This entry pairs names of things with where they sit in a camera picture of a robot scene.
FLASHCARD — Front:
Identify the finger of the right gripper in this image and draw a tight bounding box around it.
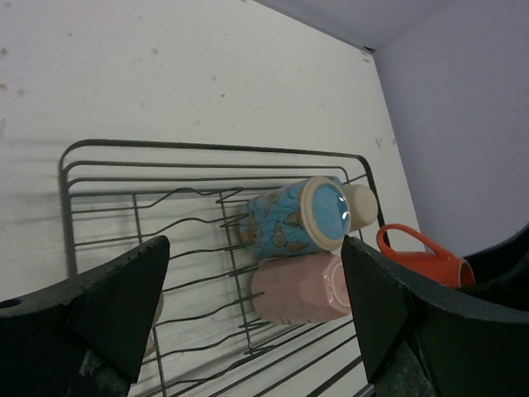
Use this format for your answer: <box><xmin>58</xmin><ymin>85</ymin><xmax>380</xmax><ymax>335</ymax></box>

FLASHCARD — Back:
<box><xmin>461</xmin><ymin>227</ymin><xmax>528</xmax><ymax>321</ymax></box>

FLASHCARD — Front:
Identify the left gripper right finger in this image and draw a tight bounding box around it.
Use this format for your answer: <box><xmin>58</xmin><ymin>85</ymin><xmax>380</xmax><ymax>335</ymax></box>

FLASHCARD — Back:
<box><xmin>341</xmin><ymin>237</ymin><xmax>528</xmax><ymax>396</ymax></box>

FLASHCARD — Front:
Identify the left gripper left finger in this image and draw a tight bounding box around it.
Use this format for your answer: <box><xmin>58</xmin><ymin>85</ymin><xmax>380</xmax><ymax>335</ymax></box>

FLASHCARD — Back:
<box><xmin>1</xmin><ymin>236</ymin><xmax>170</xmax><ymax>396</ymax></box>

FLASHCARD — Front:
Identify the orange mug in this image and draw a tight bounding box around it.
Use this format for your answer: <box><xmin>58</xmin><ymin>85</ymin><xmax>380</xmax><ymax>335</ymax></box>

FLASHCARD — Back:
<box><xmin>376</xmin><ymin>223</ymin><xmax>476</xmax><ymax>289</ymax></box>

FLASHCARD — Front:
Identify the pink faceted mug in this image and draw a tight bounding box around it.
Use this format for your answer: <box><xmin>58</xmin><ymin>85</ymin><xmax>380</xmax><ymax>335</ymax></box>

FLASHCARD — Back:
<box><xmin>251</xmin><ymin>253</ymin><xmax>351</xmax><ymax>325</ymax></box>

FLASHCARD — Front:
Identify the beige tumbler cup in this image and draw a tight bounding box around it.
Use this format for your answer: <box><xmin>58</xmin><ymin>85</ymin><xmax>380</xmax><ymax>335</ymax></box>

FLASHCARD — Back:
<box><xmin>341</xmin><ymin>184</ymin><xmax>379</xmax><ymax>232</ymax></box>

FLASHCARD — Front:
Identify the blue butterfly mug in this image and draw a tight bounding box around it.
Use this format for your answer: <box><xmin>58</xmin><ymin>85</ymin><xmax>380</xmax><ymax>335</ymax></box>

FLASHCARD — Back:
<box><xmin>238</xmin><ymin>176</ymin><xmax>351</xmax><ymax>259</ymax></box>

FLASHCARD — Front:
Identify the dark wire dish rack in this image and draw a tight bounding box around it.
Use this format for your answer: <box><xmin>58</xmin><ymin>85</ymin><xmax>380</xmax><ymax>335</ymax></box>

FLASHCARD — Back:
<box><xmin>59</xmin><ymin>140</ymin><xmax>374</xmax><ymax>396</ymax></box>

